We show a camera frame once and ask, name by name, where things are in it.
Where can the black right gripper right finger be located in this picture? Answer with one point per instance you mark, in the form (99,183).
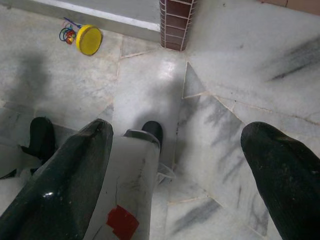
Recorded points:
(285,175)

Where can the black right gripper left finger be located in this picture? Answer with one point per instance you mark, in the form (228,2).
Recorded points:
(62,180)

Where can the black robot left foot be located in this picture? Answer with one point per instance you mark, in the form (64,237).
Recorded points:
(41,136)

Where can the black robot foot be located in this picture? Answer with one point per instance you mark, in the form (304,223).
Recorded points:
(153,131)
(41,136)

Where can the grey robot left leg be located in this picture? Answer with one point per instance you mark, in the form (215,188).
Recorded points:
(11,157)

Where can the black robot right foot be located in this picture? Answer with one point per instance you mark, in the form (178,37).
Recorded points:
(153,131)

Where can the yellow round disc toy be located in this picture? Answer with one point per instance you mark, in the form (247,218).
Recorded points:
(89,40)

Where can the red brick pillar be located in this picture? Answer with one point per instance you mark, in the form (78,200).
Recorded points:
(175,22)

